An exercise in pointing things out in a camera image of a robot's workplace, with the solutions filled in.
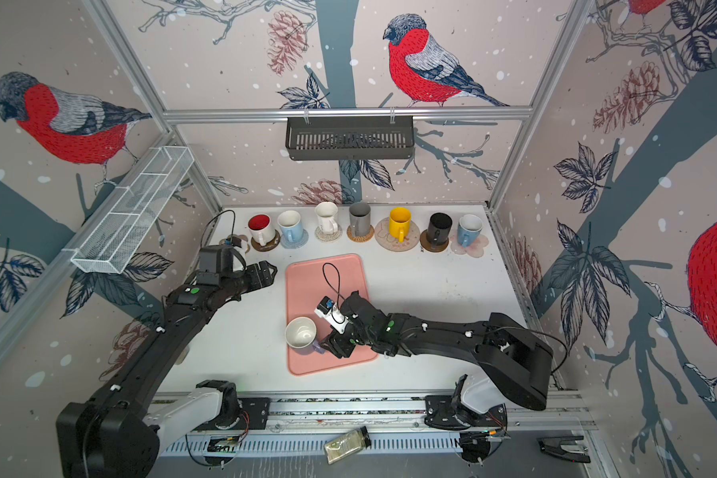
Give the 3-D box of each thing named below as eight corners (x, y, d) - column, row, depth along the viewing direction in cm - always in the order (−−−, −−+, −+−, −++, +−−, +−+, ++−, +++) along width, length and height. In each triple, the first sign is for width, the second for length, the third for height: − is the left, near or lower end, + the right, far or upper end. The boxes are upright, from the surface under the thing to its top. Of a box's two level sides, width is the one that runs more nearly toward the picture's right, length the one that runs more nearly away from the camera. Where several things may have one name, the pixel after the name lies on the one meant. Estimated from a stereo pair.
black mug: (429, 255, 107) (434, 237, 100) (425, 230, 115) (429, 212, 107) (450, 255, 107) (456, 237, 100) (444, 230, 115) (450, 212, 107)
